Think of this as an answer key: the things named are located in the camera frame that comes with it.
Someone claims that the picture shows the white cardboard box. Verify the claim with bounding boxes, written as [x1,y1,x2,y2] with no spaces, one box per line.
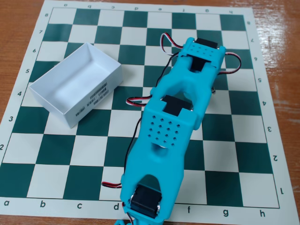
[29,42,124,129]

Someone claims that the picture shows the green and white chess mat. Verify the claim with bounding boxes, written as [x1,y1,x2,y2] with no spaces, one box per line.
[0,0,296,223]

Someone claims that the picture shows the red white black elbow cable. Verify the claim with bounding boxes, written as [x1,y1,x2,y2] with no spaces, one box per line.
[126,94,154,107]

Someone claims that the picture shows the thin black wire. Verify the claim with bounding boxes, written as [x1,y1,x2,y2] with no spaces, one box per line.
[125,52,181,174]

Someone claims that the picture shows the red white black cable bundle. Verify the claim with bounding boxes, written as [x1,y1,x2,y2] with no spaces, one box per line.
[160,32,185,57]

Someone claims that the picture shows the red white black shoulder cable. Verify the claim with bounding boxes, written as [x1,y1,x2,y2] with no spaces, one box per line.
[101,181,123,189]

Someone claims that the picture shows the red white black looped cable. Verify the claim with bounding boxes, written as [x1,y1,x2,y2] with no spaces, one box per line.
[217,52,242,76]

